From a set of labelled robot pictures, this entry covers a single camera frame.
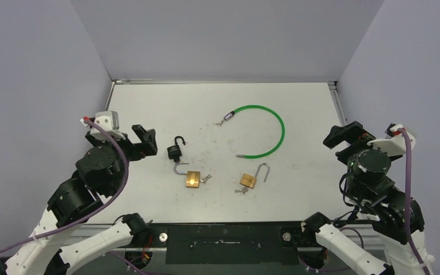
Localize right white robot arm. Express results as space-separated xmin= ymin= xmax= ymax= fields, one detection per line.
xmin=300 ymin=121 xmax=434 ymax=274

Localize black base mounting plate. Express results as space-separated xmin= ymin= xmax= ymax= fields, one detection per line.
xmin=111 ymin=222 xmax=339 ymax=266

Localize green cable lock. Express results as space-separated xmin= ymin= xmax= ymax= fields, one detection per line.
xmin=223 ymin=104 xmax=286 ymax=159

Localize keys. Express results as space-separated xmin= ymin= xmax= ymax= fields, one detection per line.
xmin=234 ymin=186 xmax=249 ymax=194

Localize silver key pair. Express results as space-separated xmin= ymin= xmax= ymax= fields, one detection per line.
xmin=199 ymin=174 xmax=212 ymax=184

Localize short brass padlock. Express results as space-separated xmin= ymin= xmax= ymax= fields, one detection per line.
xmin=173 ymin=162 xmax=201 ymax=188

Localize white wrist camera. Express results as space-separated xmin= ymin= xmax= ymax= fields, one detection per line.
xmin=367 ymin=123 xmax=417 ymax=157
xmin=80 ymin=111 xmax=125 ymax=142

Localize black padlock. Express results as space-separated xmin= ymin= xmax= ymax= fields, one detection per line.
xmin=167 ymin=136 xmax=186 ymax=161

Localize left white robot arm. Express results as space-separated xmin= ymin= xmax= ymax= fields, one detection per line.
xmin=0 ymin=120 xmax=158 ymax=274

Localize small key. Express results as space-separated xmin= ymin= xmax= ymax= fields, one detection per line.
xmin=213 ymin=120 xmax=225 ymax=127

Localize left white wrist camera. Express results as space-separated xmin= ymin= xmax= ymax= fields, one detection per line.
xmin=80 ymin=111 xmax=125 ymax=142

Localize long-shackle brass padlock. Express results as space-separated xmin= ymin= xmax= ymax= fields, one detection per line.
xmin=239 ymin=163 xmax=270 ymax=189

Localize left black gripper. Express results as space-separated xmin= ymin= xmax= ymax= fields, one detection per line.
xmin=91 ymin=123 xmax=159 ymax=194

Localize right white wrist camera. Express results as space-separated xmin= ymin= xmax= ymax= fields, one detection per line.
xmin=367 ymin=123 xmax=417 ymax=157

